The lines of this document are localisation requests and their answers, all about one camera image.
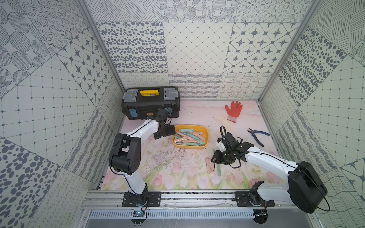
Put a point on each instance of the yellow plastic storage tray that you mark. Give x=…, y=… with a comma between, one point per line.
x=190, y=137

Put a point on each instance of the pink folding fruit knife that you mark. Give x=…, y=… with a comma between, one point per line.
x=208, y=165

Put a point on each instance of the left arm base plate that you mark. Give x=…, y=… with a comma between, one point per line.
x=150, y=199

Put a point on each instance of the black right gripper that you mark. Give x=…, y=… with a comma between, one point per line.
x=217, y=155

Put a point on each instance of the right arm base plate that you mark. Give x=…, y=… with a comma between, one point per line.
x=248, y=199

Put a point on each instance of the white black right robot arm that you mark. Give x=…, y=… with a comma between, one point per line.
x=302, y=185

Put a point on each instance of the black Deli toolbox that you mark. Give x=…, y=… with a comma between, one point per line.
x=144, y=102

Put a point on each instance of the red work glove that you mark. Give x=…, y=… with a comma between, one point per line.
x=233, y=111

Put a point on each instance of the green folding fruit knife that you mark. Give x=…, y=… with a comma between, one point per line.
x=218, y=169

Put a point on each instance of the aluminium front rail frame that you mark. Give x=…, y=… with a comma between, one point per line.
x=195, y=204

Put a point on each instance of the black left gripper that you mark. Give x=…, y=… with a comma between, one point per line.
x=164, y=133

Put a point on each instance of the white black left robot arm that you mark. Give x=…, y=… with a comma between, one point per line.
x=125, y=155

